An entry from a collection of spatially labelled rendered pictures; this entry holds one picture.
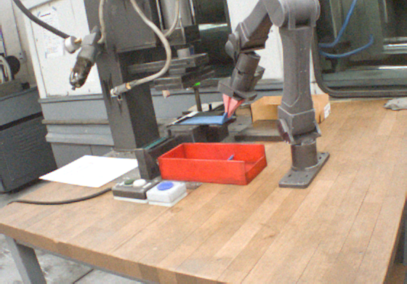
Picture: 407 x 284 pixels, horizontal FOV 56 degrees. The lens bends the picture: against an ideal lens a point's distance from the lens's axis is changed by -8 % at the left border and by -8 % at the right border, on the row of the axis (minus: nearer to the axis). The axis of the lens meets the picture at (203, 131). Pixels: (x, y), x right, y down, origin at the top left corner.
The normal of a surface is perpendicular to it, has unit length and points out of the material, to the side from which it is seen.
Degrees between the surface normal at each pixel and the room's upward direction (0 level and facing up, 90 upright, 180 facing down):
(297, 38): 103
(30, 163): 90
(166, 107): 90
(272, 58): 90
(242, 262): 0
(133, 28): 90
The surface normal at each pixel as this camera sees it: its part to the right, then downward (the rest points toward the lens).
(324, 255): -0.18, -0.95
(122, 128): -0.52, 0.31
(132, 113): 0.84, 0.00
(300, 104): 0.35, 0.40
